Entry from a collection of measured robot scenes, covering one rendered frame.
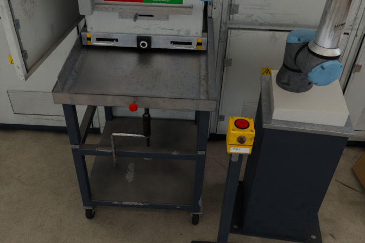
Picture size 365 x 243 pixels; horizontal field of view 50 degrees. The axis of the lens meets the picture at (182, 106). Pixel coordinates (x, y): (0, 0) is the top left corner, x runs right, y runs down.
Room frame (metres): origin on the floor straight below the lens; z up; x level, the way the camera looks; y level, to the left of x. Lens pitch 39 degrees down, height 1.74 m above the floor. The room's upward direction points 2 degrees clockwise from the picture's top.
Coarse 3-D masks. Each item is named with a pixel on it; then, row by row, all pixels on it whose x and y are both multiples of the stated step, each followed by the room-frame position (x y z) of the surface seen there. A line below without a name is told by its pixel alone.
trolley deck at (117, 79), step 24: (96, 48) 1.48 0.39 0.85; (120, 48) 1.49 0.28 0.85; (168, 48) 1.51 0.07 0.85; (96, 72) 1.30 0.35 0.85; (120, 72) 1.30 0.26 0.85; (144, 72) 1.31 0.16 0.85; (168, 72) 1.32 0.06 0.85; (192, 72) 1.33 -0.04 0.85; (72, 96) 1.15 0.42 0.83; (96, 96) 1.15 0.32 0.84; (120, 96) 1.15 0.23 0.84; (144, 96) 1.15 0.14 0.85; (168, 96) 1.16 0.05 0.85; (192, 96) 1.16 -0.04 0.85; (216, 96) 1.17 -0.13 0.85
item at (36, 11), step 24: (0, 0) 1.23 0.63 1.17; (24, 0) 1.39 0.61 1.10; (48, 0) 1.55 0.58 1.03; (72, 0) 1.75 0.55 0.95; (24, 24) 1.35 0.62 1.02; (48, 24) 1.51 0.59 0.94; (72, 24) 1.70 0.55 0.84; (24, 48) 1.31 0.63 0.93; (48, 48) 1.47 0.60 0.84; (24, 72) 1.24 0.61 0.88
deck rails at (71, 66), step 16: (80, 32) 1.50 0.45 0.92; (208, 32) 1.54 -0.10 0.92; (80, 48) 1.46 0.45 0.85; (208, 48) 1.40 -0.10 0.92; (64, 64) 1.24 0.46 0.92; (80, 64) 1.35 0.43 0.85; (208, 64) 1.31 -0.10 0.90; (64, 80) 1.21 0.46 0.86; (208, 80) 1.22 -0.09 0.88; (208, 96) 1.15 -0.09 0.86
